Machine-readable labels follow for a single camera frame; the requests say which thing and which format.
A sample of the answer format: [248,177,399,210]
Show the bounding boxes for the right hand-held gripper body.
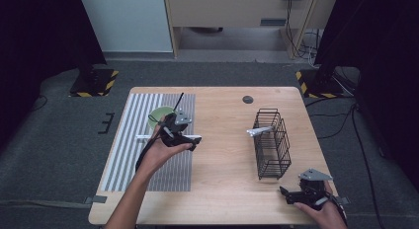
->
[293,168,334,211]

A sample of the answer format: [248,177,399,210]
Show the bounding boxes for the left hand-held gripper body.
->
[158,110,194,148]

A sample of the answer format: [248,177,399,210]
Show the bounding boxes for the silver chopstick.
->
[135,133,203,138]
[135,135,203,141]
[248,128,273,138]
[246,125,275,134]

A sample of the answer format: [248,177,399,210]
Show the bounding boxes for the black wire basket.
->
[252,108,293,182]

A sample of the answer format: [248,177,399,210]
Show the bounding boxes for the person's left hand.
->
[135,114,195,178]

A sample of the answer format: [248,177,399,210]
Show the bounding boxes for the person's right hand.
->
[293,181,349,229]

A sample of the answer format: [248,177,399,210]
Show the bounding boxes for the green bowl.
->
[147,106,176,131]

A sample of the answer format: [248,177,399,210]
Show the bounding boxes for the black spoon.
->
[172,92,185,114]

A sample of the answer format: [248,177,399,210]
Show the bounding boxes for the grey striped placemat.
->
[100,93,197,192]

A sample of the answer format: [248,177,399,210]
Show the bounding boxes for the black stand base striped edge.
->
[69,68,120,99]
[294,69,346,100]

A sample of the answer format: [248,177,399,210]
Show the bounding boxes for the white cabinet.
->
[78,0,174,53]

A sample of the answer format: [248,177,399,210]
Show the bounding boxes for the black curtain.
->
[0,0,108,149]
[313,0,419,191]

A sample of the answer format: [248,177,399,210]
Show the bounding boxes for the left hand-held gripper cable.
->
[134,114,166,173]

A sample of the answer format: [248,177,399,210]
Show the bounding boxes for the hand-held gripper cable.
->
[325,192,349,225]
[134,114,166,173]

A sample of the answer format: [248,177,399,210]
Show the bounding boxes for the right hand-held gripper cable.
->
[325,192,349,225]

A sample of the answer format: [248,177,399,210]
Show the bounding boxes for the black floor cables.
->
[304,65,387,229]

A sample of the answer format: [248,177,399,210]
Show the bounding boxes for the thin black floor cable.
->
[28,94,49,114]

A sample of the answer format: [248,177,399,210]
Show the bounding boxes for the black socket cables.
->
[284,0,319,61]

